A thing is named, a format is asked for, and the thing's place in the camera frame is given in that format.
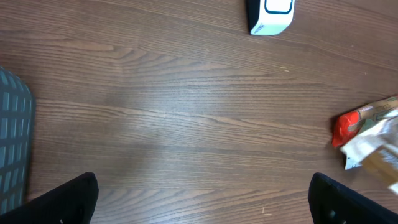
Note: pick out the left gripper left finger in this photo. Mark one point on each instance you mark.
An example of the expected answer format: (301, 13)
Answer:
(73, 202)

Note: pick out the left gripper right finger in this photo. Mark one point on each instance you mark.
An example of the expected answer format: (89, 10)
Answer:
(331, 202)

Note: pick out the red orange pasta package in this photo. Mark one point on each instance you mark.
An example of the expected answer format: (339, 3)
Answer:
(349, 124)

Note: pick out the white cosmetic tube gold cap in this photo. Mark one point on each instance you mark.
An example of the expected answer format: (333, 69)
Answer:
(382, 135)

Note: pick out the beige mushroom pouch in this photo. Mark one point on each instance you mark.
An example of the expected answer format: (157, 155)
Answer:
(382, 163)

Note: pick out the white barcode scanner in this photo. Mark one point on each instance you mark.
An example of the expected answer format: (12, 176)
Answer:
(269, 17)

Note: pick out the grey plastic shopping basket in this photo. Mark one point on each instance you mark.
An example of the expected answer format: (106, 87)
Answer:
(17, 125)

